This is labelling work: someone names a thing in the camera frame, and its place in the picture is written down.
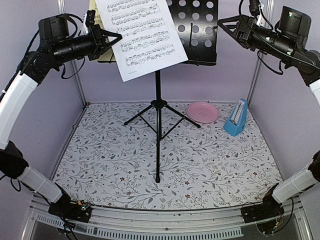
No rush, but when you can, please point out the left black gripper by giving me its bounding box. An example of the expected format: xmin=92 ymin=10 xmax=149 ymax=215
xmin=51 ymin=22 xmax=122 ymax=64

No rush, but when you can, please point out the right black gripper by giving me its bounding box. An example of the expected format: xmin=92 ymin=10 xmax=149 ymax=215
xmin=218 ymin=13 xmax=297 ymax=62

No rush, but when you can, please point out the yellow sheet music page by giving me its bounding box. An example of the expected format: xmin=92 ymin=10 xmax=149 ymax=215
xmin=88 ymin=0 xmax=116 ymax=63

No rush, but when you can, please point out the black music stand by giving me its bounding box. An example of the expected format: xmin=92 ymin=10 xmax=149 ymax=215
xmin=96 ymin=0 xmax=219 ymax=184

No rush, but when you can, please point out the white sheet music page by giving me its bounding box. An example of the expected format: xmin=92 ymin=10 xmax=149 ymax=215
xmin=96 ymin=0 xmax=188 ymax=82

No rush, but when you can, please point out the blue metronome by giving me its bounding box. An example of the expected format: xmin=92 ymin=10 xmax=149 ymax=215
xmin=223 ymin=98 xmax=248 ymax=137

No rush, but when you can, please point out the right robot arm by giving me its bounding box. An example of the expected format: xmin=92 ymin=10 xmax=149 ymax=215
xmin=217 ymin=3 xmax=320 ymax=218

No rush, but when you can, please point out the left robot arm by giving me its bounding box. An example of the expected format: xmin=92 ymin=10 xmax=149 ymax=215
xmin=0 ymin=10 xmax=123 ymax=217

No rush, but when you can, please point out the pink plate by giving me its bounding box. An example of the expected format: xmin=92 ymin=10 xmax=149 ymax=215
xmin=186 ymin=102 xmax=219 ymax=124

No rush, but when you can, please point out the floral table mat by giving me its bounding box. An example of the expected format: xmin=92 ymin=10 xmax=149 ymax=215
xmin=53 ymin=103 xmax=282 ymax=210

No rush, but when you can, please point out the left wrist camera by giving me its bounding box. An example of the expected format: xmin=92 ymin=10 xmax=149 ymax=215
xmin=79 ymin=10 xmax=96 ymax=36

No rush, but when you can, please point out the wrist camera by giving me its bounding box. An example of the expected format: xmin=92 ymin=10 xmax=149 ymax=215
xmin=249 ymin=0 xmax=266 ymax=27
xmin=79 ymin=10 xmax=96 ymax=36

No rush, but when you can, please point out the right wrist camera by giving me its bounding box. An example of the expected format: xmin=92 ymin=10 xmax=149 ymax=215
xmin=249 ymin=0 xmax=266 ymax=27

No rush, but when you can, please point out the left aluminium frame post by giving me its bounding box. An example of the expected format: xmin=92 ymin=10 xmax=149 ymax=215
xmin=56 ymin=0 xmax=87 ymax=108

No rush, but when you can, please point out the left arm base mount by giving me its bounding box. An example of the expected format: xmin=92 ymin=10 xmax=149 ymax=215
xmin=48 ymin=194 xmax=92 ymax=223

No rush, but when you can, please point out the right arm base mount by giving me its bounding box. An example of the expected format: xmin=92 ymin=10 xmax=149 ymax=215
xmin=240 ymin=197 xmax=285 ymax=223

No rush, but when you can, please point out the front aluminium rail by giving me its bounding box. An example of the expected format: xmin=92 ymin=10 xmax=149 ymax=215
xmin=21 ymin=196 xmax=313 ymax=240

